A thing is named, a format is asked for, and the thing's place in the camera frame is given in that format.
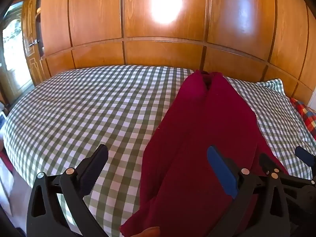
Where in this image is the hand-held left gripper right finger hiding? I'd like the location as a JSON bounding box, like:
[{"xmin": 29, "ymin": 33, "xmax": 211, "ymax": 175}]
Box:
[{"xmin": 207, "ymin": 145, "xmax": 290, "ymax": 237}]

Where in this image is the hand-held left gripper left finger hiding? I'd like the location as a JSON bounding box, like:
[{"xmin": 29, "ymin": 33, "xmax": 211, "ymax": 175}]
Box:
[{"xmin": 26, "ymin": 144, "xmax": 109, "ymax": 237}]

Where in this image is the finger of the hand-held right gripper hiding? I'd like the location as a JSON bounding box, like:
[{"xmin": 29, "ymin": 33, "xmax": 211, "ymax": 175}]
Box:
[
  {"xmin": 259, "ymin": 152, "xmax": 280, "ymax": 177},
  {"xmin": 295, "ymin": 146, "xmax": 315, "ymax": 169}
]

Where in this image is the maroon sweater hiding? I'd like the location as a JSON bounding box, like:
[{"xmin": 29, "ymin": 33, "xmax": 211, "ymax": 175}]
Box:
[{"xmin": 120, "ymin": 70, "xmax": 289, "ymax": 237}]

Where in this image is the multicoloured checked pillow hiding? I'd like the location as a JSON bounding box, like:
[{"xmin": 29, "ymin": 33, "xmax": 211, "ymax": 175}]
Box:
[{"xmin": 290, "ymin": 97, "xmax": 316, "ymax": 139}]

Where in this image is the green checked bed sheet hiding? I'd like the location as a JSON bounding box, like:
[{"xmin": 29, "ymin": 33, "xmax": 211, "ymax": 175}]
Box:
[{"xmin": 2, "ymin": 65, "xmax": 316, "ymax": 237}]

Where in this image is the window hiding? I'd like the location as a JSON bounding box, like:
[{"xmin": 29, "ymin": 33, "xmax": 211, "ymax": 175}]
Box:
[{"xmin": 0, "ymin": 0, "xmax": 34, "ymax": 104}]

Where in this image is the wooden panel headboard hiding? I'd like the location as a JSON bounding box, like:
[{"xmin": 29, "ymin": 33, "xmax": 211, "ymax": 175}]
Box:
[{"xmin": 21, "ymin": 0, "xmax": 316, "ymax": 104}]

